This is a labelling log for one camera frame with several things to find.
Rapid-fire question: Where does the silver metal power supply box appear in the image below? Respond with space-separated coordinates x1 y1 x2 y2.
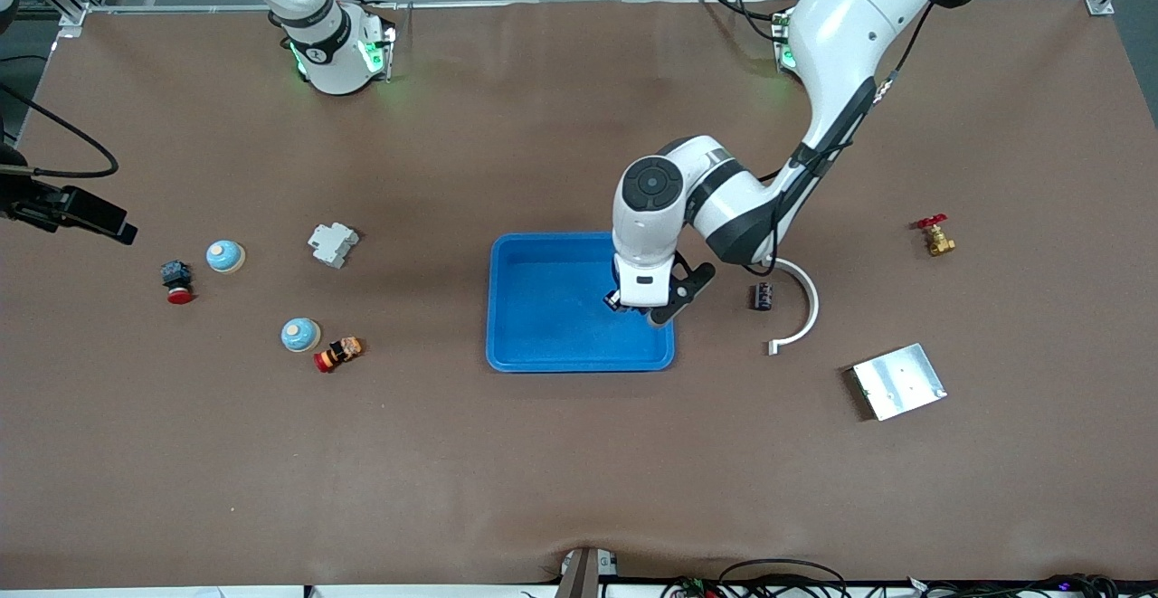
850 343 948 422

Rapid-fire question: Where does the black cable bundle with loop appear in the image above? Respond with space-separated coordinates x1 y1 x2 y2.
660 559 851 598

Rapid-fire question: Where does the white curved plastic bracket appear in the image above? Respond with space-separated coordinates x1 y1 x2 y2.
767 257 821 356

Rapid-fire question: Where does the black left base cable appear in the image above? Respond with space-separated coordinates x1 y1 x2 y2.
692 0 788 43

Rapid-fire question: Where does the red button with dark block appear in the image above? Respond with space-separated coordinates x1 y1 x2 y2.
160 260 195 306

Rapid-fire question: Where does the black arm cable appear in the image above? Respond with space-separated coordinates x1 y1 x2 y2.
742 1 933 278
0 82 120 179

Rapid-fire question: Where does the brass valve with red handle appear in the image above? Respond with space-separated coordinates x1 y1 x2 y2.
912 214 957 258

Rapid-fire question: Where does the white circuit breaker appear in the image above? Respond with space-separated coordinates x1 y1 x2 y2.
308 222 361 270

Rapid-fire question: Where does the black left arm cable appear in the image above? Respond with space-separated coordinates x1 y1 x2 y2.
742 1 933 278

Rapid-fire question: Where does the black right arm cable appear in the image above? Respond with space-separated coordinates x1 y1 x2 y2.
0 82 120 179

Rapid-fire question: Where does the red emergency stop orange body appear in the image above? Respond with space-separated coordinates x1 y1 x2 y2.
313 337 365 375

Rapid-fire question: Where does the blue dome bell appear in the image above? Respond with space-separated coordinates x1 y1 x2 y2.
205 240 246 274
280 318 321 354

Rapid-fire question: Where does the blue plastic tray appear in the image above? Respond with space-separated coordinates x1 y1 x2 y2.
486 233 677 374

